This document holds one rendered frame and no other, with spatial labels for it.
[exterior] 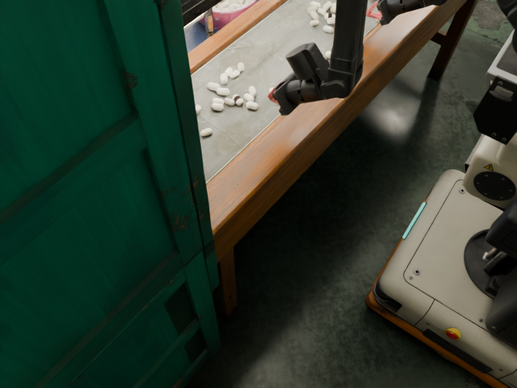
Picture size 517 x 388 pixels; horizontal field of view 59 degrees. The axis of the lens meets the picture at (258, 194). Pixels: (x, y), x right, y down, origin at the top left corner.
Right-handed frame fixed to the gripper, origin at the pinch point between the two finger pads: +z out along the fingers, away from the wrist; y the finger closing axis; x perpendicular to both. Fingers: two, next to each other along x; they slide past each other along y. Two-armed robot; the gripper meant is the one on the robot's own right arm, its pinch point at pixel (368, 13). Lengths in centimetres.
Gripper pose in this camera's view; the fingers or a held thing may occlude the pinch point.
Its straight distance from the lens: 156.7
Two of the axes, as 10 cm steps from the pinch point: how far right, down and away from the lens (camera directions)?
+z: -5.9, -0.8, 8.0
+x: 4.9, 7.6, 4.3
